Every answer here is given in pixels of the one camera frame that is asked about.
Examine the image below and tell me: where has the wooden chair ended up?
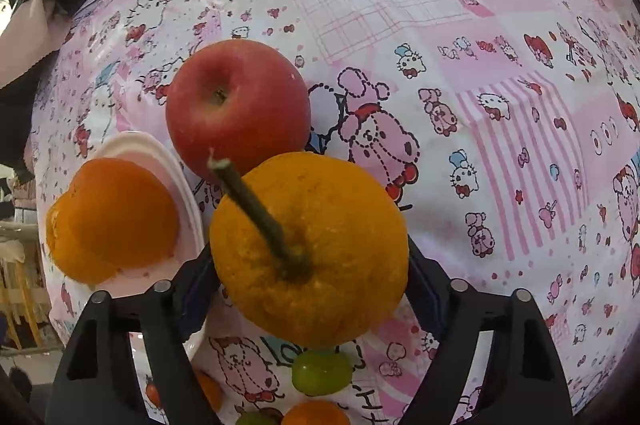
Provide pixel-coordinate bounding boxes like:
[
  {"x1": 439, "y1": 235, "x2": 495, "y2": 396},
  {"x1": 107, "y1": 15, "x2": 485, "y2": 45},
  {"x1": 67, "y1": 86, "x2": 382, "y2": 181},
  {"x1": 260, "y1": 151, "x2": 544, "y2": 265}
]
[{"x1": 0, "y1": 220, "x2": 51, "y2": 351}]

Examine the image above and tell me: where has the green grape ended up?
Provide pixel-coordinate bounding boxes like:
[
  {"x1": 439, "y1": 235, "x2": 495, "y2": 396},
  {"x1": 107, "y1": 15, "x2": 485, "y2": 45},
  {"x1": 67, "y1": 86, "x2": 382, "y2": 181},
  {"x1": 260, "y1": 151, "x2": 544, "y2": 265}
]
[
  {"x1": 292, "y1": 350, "x2": 353, "y2": 396},
  {"x1": 235, "y1": 409, "x2": 281, "y2": 425}
]

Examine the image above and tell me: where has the red apple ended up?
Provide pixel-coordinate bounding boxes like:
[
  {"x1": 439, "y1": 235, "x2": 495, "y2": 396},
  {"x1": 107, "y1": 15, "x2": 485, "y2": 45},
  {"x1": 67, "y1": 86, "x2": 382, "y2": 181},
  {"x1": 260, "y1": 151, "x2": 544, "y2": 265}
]
[{"x1": 165, "y1": 39, "x2": 312, "y2": 180}]

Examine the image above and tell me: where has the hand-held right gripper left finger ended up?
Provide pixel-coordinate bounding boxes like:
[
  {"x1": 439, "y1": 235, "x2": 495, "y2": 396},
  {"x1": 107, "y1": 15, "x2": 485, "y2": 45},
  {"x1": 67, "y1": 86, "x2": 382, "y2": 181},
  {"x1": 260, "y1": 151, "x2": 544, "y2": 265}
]
[{"x1": 50, "y1": 245, "x2": 223, "y2": 425}]

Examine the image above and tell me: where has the small kumquat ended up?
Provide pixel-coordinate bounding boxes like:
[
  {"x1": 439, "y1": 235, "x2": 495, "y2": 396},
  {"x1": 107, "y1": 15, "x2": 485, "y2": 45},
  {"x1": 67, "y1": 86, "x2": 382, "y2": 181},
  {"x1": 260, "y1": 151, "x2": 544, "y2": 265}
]
[{"x1": 195, "y1": 370, "x2": 223, "y2": 411}]

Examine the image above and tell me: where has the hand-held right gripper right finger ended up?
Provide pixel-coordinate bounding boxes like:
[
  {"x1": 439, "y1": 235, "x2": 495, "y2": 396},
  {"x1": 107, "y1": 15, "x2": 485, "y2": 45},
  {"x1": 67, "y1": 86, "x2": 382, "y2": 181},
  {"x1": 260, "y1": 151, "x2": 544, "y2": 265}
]
[{"x1": 400, "y1": 237, "x2": 573, "y2": 425}]

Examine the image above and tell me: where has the mandarin orange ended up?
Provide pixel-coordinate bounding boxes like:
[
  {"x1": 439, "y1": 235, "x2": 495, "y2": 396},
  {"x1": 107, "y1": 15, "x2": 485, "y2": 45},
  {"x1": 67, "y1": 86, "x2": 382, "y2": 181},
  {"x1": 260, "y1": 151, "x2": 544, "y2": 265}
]
[{"x1": 282, "y1": 399, "x2": 351, "y2": 425}]

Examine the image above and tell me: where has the large stemmed dekopon orange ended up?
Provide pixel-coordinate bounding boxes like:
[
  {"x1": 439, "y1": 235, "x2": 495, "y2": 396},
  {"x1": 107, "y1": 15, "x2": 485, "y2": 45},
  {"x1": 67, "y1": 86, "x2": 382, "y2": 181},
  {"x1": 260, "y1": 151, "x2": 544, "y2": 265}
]
[{"x1": 209, "y1": 150, "x2": 410, "y2": 348}]

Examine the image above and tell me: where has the large round orange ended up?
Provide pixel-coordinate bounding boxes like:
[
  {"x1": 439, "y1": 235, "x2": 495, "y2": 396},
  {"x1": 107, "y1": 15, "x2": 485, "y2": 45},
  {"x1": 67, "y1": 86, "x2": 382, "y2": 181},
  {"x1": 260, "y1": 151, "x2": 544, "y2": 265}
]
[{"x1": 70, "y1": 157, "x2": 181, "y2": 268}]

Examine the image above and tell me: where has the pink cartoon printed tablecloth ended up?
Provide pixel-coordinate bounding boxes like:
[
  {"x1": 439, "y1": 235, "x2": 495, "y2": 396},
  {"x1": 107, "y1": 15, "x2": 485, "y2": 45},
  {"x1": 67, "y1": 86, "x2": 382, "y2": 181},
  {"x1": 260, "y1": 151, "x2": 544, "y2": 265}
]
[{"x1": 30, "y1": 0, "x2": 640, "y2": 425}]

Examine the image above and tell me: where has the white bowl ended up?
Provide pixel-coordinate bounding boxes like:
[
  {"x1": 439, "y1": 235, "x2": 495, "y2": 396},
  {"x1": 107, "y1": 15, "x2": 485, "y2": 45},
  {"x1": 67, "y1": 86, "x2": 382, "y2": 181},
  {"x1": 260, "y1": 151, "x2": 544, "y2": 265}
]
[{"x1": 37, "y1": 131, "x2": 208, "y2": 425}]

